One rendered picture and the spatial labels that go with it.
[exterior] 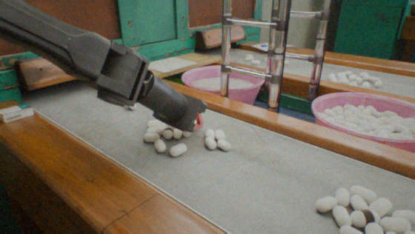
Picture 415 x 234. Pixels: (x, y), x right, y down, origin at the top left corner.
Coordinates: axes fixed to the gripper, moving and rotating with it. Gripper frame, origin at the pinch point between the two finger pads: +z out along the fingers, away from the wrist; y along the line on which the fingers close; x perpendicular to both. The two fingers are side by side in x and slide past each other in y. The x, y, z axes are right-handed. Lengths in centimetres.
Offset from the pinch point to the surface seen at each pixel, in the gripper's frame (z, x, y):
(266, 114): 10.0, -9.2, -8.7
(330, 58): 60, -53, 0
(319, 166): 4.5, -1.3, -25.1
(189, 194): -11.2, 12.5, -12.7
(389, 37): 214, -164, 15
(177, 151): -7.3, 7.4, -3.6
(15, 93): -16, 12, 48
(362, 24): 210, -172, 40
